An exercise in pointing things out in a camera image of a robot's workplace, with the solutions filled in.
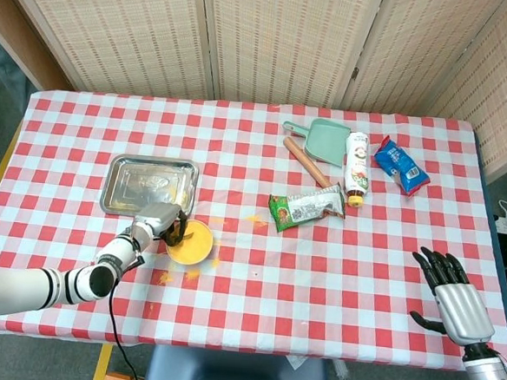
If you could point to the sausage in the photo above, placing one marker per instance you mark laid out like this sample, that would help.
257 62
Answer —
305 161

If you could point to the blue snack bag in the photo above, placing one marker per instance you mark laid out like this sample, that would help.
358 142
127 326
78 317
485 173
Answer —
401 165

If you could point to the blue chair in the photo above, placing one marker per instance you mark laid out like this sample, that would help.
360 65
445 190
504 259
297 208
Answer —
236 376

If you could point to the red white checkered tablecloth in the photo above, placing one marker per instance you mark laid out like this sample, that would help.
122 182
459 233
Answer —
272 295

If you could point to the rectangular metal tray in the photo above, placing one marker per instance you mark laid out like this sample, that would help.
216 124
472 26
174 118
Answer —
141 182

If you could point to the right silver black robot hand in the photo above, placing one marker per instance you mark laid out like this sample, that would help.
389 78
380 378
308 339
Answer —
462 311

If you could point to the woven folding screen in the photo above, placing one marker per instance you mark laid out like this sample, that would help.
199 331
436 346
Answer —
281 44

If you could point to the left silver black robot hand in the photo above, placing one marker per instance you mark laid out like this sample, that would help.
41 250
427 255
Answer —
158 218

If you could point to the white bottle with yellow cap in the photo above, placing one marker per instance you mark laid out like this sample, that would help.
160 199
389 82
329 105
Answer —
357 167

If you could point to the green snack bag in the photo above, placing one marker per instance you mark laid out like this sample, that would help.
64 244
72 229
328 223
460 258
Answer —
304 208

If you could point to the yellow bowl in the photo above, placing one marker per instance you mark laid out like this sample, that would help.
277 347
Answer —
197 247

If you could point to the green plastic dustpan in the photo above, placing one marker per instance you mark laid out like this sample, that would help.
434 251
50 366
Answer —
326 145

